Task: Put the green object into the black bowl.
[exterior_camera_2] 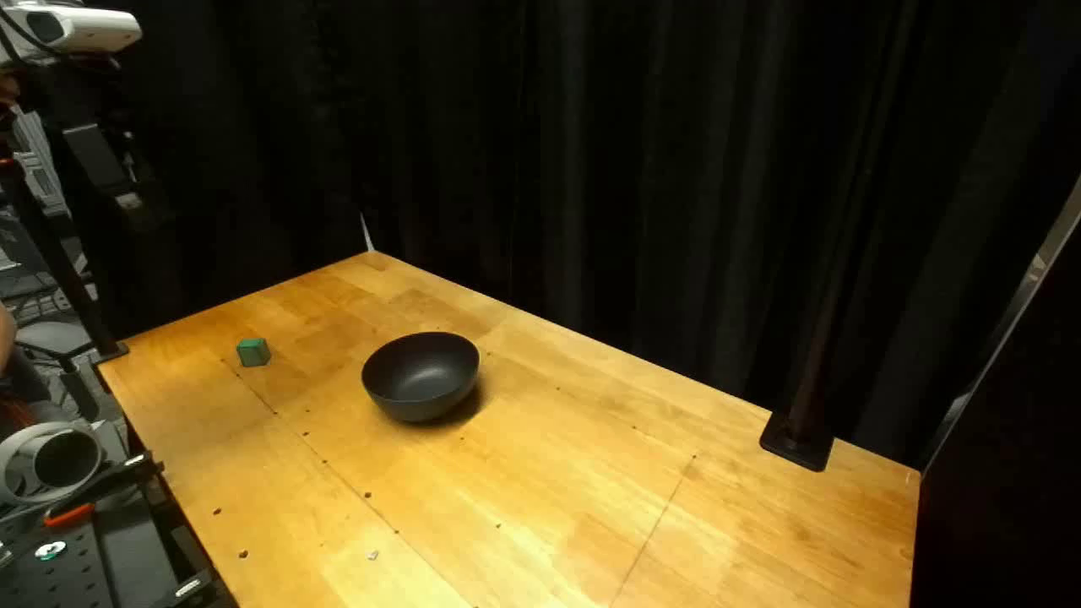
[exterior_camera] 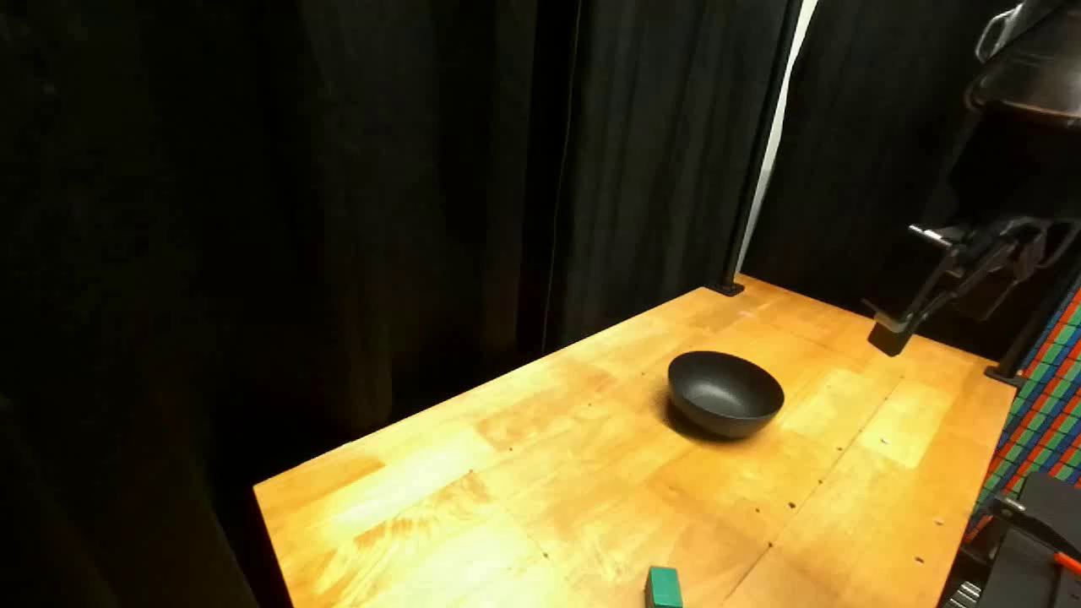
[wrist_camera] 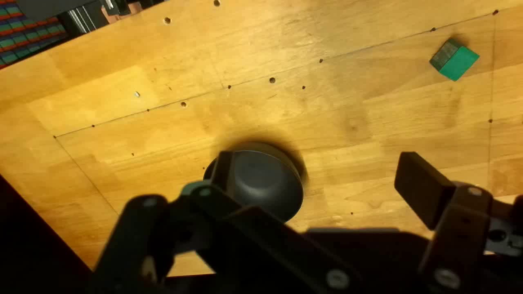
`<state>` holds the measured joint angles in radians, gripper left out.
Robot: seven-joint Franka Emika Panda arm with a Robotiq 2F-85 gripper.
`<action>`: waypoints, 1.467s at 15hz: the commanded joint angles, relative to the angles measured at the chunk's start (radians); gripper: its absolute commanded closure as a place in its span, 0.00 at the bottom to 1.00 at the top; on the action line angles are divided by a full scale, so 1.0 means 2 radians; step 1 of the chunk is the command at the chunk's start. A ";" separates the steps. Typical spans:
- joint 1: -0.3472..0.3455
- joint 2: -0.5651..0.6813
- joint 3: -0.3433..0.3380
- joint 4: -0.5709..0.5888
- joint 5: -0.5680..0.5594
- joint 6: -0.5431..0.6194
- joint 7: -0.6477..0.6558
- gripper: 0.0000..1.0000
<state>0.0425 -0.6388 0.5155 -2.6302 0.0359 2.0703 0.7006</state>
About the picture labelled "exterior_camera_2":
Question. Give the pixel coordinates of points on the black bowl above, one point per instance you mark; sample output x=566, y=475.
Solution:
x=425, y=375

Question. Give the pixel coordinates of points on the black curtain backdrop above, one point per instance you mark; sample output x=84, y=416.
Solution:
x=658, y=174

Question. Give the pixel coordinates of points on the small green cube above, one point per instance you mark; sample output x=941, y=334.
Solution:
x=255, y=354

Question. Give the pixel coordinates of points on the black vertical pole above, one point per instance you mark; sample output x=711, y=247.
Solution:
x=801, y=429

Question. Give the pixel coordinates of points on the dark panel at right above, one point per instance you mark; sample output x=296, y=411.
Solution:
x=1002, y=495

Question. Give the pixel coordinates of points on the white tape roll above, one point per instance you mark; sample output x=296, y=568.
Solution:
x=50, y=460

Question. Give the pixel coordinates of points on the red handled tool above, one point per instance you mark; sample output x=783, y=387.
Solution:
x=103, y=497

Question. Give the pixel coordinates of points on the white camera on stand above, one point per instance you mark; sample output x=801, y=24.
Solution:
x=68, y=27

